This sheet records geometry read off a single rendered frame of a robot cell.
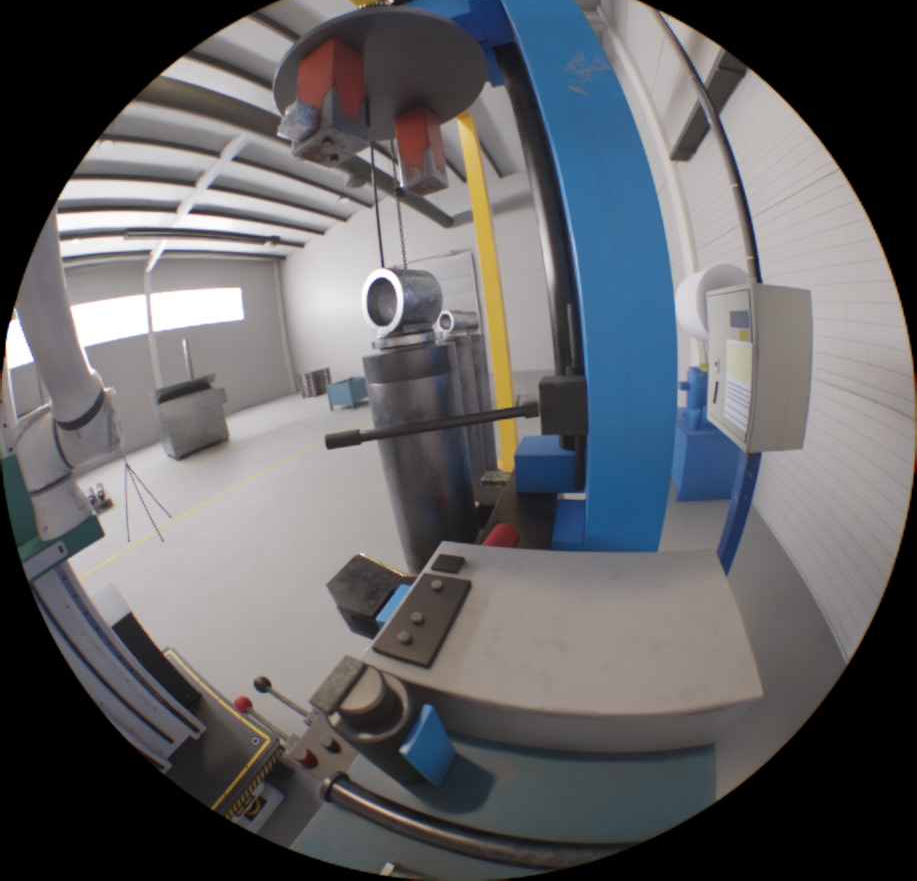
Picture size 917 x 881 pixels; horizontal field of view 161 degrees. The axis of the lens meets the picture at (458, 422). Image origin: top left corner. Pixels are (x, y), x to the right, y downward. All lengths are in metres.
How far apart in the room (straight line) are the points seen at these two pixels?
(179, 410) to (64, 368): 7.68
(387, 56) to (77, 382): 0.97
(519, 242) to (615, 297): 11.23
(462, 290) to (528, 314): 2.50
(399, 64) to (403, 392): 0.84
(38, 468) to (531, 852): 1.03
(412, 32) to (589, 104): 0.44
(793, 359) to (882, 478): 1.23
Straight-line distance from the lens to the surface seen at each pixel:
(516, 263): 11.61
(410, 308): 0.67
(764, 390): 0.88
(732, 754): 1.73
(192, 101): 5.78
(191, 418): 8.48
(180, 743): 1.68
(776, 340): 0.88
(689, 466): 2.86
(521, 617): 0.38
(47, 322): 0.72
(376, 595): 0.73
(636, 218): 0.59
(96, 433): 0.87
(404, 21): 0.89
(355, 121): 0.75
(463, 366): 2.03
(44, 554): 0.99
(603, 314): 0.55
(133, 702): 1.50
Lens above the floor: 1.48
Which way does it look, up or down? 15 degrees down
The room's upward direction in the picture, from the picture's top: 7 degrees counter-clockwise
